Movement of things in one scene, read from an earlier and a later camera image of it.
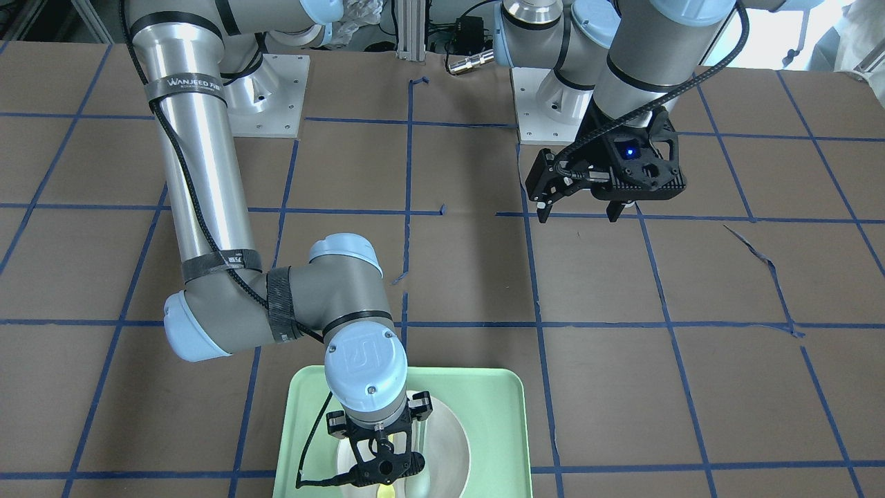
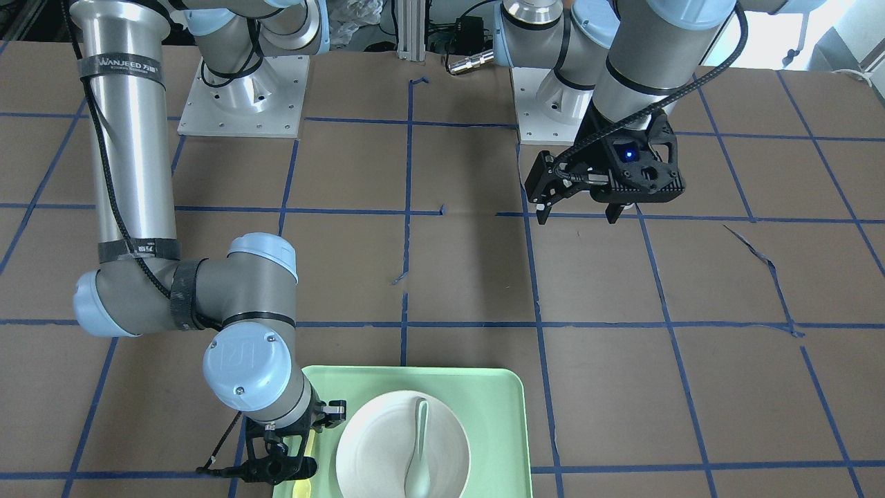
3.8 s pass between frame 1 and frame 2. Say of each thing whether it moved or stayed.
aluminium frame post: stayed
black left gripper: stayed
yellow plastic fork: moved
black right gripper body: moved
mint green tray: stayed
